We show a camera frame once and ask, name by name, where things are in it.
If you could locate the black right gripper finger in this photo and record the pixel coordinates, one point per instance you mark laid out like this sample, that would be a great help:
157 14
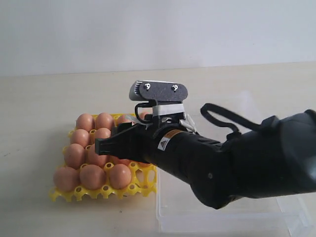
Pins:
139 146

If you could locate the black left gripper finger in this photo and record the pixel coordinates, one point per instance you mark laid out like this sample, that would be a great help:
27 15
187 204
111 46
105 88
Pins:
124 129

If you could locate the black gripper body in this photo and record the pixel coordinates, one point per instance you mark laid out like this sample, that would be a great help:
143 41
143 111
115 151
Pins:
194 159

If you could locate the brown egg three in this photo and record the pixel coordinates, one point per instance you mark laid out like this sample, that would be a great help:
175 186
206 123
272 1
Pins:
122 119

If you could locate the brown egg two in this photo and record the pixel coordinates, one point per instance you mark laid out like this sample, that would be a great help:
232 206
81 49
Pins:
104 120

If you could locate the brown egg fourteen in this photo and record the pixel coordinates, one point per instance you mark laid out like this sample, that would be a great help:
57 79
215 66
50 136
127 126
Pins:
102 133

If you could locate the brown egg thirteen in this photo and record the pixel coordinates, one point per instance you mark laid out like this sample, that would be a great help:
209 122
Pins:
143 165

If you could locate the brown egg four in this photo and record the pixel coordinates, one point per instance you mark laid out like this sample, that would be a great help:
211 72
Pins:
143 114

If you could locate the brown egg ten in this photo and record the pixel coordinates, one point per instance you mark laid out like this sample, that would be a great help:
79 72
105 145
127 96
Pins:
120 161

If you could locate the brown egg twelve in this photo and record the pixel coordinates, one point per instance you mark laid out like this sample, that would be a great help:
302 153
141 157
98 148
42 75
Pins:
120 176

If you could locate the brown egg one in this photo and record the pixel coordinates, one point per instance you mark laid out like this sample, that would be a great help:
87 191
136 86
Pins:
86 122

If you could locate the brown egg nine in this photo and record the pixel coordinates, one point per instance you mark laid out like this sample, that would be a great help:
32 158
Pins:
95 159

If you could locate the brown egg eight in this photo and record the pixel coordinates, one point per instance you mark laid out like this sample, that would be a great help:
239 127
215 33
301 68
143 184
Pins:
80 136

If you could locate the brown egg seven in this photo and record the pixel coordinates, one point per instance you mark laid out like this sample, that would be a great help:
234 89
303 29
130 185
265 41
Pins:
74 156

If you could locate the brown egg six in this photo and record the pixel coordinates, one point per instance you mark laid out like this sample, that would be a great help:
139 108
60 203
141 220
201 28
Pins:
92 177

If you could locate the brown egg five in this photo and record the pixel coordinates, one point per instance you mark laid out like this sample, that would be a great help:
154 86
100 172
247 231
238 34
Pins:
66 179

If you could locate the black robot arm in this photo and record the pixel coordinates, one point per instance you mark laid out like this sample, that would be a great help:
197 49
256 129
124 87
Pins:
274 158

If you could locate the yellow plastic egg tray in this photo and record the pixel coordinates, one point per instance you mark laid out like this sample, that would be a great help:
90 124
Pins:
143 179

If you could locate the clear plastic container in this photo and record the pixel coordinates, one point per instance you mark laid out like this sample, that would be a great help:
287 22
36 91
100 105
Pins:
178 210

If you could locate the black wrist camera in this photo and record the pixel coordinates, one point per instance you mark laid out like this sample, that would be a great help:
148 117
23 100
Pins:
164 97

